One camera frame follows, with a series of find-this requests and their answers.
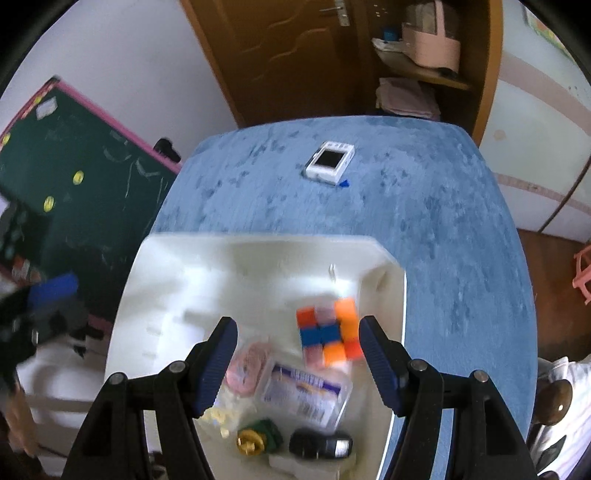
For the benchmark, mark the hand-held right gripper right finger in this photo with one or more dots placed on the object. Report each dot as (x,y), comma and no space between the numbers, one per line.
(381,369)

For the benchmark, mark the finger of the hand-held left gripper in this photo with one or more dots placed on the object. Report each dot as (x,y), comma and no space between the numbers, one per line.
(64,321)
(53,288)

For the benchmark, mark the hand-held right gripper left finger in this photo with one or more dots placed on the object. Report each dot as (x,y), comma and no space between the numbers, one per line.
(214,369)

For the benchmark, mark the pink oval case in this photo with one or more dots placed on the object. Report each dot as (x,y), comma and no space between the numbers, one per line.
(251,369)

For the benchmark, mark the multicoloured puzzle cube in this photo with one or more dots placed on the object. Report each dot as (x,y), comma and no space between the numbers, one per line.
(330,339)

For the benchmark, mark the clear plastic box purple label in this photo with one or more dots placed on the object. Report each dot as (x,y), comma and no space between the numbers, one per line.
(307,392)

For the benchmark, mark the gold and green round trinket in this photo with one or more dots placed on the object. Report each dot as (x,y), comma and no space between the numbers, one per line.
(258,441)

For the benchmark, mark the white storage box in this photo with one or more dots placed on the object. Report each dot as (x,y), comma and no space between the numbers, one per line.
(194,277)

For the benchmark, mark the small black case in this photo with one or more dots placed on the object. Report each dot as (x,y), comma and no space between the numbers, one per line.
(321,445)

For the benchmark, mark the white case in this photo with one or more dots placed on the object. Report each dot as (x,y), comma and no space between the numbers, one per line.
(288,465)

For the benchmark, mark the person's left forearm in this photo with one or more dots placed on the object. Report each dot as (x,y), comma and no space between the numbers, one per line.
(23,420)

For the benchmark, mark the white plastic rack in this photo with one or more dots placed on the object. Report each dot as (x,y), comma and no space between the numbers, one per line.
(51,397)

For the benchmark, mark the yellow round magnet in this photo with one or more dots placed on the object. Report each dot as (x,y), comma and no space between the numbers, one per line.
(78,176)
(48,203)

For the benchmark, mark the brown round knob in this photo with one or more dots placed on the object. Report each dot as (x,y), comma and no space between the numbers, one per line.
(556,401)

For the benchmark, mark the white garment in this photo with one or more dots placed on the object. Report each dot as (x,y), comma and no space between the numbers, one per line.
(568,452)

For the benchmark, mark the white box with black screen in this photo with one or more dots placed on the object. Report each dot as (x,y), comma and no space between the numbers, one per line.
(330,161)

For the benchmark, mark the pink plastic stool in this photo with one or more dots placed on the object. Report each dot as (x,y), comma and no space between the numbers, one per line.
(584,277)

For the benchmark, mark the folded pink cloths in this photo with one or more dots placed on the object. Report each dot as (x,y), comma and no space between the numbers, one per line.
(406,99)

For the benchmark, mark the white wardrobe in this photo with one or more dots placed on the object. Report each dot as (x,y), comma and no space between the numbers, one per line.
(535,138)

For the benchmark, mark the wooden door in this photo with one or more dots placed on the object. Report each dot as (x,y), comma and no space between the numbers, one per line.
(277,60)

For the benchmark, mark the wooden shelf cabinet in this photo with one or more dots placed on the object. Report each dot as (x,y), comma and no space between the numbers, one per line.
(480,69)

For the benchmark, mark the pink storage box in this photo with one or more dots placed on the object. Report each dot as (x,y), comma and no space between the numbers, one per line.
(431,44)

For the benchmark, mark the green chalkboard with pink frame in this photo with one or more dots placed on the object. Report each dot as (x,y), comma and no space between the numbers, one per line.
(92,194)

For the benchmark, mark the black easel bracket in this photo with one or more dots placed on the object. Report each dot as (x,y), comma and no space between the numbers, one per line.
(167,150)

